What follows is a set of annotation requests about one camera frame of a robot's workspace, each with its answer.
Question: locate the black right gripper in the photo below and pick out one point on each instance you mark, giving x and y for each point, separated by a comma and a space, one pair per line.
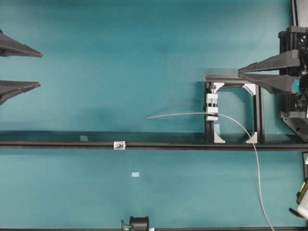
293, 61

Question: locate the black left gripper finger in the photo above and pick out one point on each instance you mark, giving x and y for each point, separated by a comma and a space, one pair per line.
9, 89
11, 47

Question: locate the yellow black device right edge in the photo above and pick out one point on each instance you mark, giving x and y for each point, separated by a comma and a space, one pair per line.
302, 195

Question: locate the long black aluminium rail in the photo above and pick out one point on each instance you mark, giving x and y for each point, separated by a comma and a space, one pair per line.
109, 145

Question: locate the light blue tape piece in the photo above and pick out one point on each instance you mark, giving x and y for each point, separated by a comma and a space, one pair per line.
135, 174

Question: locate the white wire clamp block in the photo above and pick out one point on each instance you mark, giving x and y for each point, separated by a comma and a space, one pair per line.
211, 107

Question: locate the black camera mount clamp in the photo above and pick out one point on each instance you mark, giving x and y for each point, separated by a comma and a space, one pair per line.
136, 224

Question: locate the small silver hole bracket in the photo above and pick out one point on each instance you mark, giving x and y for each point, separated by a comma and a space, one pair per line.
119, 145

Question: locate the black square aluminium frame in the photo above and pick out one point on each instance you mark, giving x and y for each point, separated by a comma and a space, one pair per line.
236, 97

